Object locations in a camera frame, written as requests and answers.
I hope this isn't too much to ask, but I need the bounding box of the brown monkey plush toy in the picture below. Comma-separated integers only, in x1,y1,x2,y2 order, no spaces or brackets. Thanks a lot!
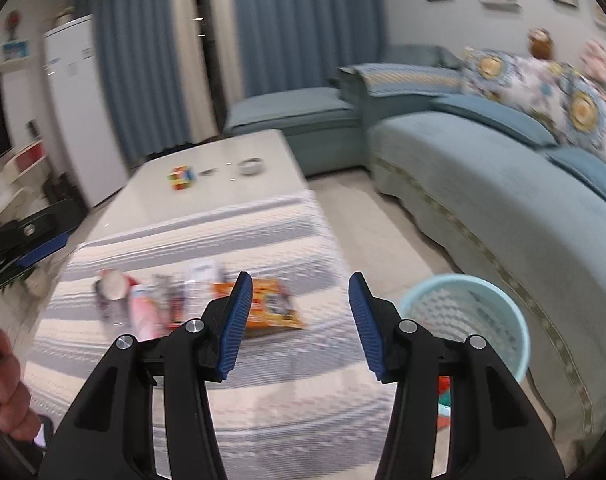
527,28,554,59

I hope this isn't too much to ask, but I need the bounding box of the teal corner sofa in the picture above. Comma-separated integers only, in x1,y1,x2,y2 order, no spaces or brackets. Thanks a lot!
223,45,606,456

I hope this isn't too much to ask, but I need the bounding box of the person's left hand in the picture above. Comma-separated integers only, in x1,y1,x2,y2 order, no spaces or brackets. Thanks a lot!
0,329,43,442

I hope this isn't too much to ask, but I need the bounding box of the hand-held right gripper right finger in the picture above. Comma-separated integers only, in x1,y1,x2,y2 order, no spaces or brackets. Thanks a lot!
348,271,566,480

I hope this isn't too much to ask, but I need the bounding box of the floral pillow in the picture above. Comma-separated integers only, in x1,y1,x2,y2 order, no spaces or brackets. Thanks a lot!
460,47,558,113
553,60,606,161

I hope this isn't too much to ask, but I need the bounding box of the pink bottle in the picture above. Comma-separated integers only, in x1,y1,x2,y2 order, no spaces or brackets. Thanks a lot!
128,285,166,341

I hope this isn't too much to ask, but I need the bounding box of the pink plush toy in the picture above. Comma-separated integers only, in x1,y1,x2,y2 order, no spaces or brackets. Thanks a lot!
580,40,606,81

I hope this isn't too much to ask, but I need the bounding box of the light blue plastic basket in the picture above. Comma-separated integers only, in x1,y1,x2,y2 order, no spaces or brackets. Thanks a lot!
398,273,530,433

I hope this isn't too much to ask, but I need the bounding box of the orange snack packet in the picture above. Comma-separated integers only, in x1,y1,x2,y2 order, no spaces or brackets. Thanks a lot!
210,277,305,338

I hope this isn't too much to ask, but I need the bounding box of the white round cup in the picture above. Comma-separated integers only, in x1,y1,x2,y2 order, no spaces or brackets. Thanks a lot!
93,267,139,326

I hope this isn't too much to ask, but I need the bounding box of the striped woven tablecloth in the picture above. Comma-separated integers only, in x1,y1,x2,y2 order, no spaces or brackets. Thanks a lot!
20,191,399,480

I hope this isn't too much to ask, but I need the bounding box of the white refrigerator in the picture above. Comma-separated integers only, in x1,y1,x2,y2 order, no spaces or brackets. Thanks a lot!
43,14,134,208

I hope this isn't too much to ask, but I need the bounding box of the cream curtain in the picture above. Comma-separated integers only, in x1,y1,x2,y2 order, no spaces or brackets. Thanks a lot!
215,0,241,111
170,0,199,143

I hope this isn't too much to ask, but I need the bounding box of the blue curtain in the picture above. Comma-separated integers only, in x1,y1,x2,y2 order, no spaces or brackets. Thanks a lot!
230,0,389,106
86,0,184,171

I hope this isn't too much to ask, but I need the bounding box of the blue cushion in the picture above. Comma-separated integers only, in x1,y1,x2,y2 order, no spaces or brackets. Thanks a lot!
545,146,606,206
430,94,558,148

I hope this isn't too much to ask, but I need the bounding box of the white wall shelf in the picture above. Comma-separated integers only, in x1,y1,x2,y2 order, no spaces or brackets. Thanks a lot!
0,10,34,78

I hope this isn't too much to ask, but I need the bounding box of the white blue carton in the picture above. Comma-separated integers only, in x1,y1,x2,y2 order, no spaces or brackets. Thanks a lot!
185,259,224,301

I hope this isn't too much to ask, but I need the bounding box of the colourful puzzle cube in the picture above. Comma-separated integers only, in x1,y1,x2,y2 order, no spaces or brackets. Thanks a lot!
167,166,198,192

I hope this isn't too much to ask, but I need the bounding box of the white television cabinet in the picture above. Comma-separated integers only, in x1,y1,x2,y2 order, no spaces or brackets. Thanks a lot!
0,135,54,221

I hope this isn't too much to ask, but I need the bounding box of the dark glass door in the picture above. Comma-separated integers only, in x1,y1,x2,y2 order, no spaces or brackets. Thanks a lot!
193,0,221,136

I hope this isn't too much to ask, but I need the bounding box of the striped armrest cover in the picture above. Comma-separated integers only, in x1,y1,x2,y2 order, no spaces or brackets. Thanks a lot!
355,62,466,98

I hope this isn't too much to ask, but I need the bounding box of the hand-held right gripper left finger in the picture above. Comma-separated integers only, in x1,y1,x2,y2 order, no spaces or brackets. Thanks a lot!
38,271,254,480

